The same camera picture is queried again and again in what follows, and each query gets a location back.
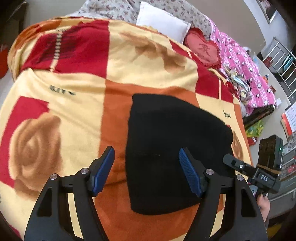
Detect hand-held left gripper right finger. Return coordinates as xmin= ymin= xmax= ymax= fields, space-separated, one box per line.
xmin=179 ymin=147 xmax=269 ymax=241

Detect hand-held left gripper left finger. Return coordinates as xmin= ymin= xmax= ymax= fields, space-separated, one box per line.
xmin=24 ymin=146 xmax=115 ymax=241

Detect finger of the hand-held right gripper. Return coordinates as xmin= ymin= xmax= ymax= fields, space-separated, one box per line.
xmin=223 ymin=153 xmax=258 ymax=178

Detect black pants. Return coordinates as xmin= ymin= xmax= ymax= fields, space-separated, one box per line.
xmin=125 ymin=93 xmax=234 ymax=215

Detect person's right hand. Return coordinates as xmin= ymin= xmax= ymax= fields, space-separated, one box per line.
xmin=256 ymin=193 xmax=271 ymax=220

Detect green packaging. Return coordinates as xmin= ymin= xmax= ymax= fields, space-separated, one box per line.
xmin=245 ymin=119 xmax=264 ymax=138

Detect red desk calendar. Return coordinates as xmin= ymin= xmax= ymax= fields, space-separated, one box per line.
xmin=281 ymin=108 xmax=296 ymax=137

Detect rose printed blanket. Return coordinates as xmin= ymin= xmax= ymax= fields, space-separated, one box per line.
xmin=0 ymin=17 xmax=253 ymax=241

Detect multicoloured crumpled cloth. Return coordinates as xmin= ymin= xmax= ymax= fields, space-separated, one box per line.
xmin=218 ymin=66 xmax=251 ymax=102

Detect pink printed quilt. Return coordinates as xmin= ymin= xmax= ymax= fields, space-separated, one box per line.
xmin=209 ymin=19 xmax=277 ymax=116

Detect metal rack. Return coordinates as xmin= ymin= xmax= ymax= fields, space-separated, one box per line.
xmin=262 ymin=37 xmax=296 ymax=105

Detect red heart cushion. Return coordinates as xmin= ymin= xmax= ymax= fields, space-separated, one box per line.
xmin=184 ymin=27 xmax=221 ymax=69

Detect red shopping bag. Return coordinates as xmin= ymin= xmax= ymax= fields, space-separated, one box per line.
xmin=0 ymin=44 xmax=10 ymax=79

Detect white pillow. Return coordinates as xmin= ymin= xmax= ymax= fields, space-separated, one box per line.
xmin=136 ymin=1 xmax=192 ymax=45

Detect floral quilt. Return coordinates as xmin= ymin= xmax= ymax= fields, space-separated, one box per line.
xmin=148 ymin=0 xmax=214 ymax=40

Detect floral pillow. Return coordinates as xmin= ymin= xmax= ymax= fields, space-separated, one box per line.
xmin=69 ymin=0 xmax=144 ymax=24

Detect framed wall picture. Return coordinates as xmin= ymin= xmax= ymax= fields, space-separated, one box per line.
xmin=255 ymin=0 xmax=277 ymax=24

